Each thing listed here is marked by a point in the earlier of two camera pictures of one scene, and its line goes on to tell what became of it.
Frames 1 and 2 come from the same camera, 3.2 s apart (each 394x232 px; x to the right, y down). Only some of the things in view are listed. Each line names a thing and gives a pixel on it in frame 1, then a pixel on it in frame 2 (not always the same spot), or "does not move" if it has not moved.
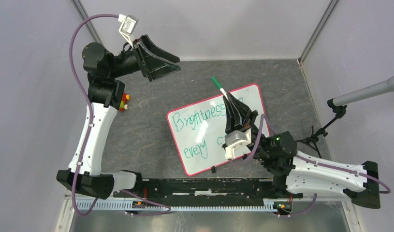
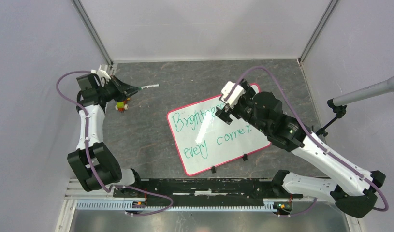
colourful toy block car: x=124 y=105 does not move
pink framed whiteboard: x=198 y=129 does not move
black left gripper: x=156 y=51 → x=125 y=89
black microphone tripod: x=339 y=110 does not move
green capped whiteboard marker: x=217 y=84 → x=141 y=88
